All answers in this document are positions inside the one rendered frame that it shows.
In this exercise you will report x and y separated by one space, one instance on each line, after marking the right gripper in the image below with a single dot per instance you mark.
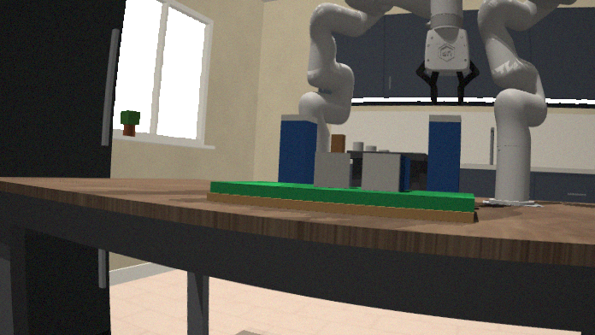
447 54

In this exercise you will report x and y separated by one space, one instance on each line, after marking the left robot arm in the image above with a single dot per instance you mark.
515 108

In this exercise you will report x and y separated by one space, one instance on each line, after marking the grey crate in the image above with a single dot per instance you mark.
418 168

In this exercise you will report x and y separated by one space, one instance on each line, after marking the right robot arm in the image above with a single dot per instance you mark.
325 73

